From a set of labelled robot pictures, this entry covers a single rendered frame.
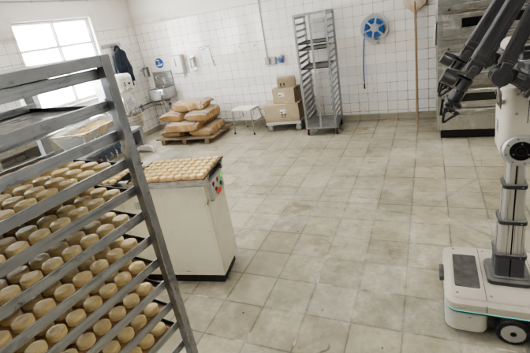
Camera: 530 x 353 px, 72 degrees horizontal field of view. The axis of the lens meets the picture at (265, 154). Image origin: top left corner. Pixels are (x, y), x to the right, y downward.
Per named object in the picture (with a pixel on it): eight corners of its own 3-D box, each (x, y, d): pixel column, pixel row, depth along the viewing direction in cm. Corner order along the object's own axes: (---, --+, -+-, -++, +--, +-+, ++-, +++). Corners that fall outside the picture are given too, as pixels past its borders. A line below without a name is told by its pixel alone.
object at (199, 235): (147, 283, 298) (113, 184, 267) (166, 256, 329) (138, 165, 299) (227, 284, 280) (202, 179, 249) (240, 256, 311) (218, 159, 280)
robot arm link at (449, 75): (480, 68, 152) (478, 64, 160) (453, 57, 155) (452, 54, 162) (464, 94, 158) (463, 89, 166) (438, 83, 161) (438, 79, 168)
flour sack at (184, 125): (163, 134, 650) (161, 124, 644) (176, 126, 687) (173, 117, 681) (199, 131, 626) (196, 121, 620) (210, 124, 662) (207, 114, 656)
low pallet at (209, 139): (157, 146, 671) (155, 139, 667) (181, 131, 740) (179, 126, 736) (214, 143, 626) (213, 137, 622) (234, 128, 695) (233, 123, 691)
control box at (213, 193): (210, 200, 261) (206, 183, 256) (221, 185, 283) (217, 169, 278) (214, 200, 260) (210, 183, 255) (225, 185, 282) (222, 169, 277)
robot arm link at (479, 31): (525, -25, 170) (520, -25, 179) (513, -30, 171) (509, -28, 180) (469, 61, 192) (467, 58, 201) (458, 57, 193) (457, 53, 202)
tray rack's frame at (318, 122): (315, 122, 635) (301, 13, 574) (344, 120, 616) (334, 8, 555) (306, 134, 579) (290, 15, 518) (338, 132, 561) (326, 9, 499)
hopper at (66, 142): (55, 157, 256) (48, 138, 251) (104, 131, 306) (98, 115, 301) (90, 154, 248) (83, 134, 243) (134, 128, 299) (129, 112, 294)
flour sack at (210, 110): (206, 121, 619) (203, 112, 613) (184, 124, 632) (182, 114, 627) (222, 110, 682) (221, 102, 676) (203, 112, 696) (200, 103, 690)
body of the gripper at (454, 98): (445, 104, 163) (454, 89, 159) (443, 97, 171) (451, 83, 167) (459, 110, 162) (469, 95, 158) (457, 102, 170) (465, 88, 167)
